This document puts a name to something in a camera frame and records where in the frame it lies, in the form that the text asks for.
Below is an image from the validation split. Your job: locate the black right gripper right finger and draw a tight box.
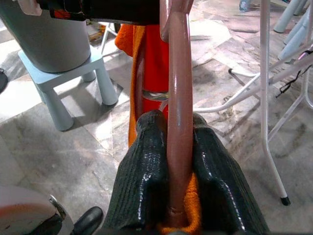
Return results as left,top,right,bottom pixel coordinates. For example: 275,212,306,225
192,113,269,235

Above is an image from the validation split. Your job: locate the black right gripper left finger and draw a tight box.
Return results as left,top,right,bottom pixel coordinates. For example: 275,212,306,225
102,109,172,231

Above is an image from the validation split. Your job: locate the pink plastic clothes hanger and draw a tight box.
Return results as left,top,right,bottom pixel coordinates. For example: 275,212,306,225
133,0,195,227

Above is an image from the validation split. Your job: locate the orange shirt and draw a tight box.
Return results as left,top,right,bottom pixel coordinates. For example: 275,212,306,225
114,23,203,235

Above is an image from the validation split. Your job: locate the light blue folding table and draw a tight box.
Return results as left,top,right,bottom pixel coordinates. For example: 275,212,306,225
193,0,313,206

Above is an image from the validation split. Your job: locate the grey laundry bin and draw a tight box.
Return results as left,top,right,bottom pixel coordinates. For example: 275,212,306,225
0,0,91,73

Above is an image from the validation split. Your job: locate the white baby high chair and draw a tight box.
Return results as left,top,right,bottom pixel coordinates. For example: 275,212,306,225
273,0,313,62

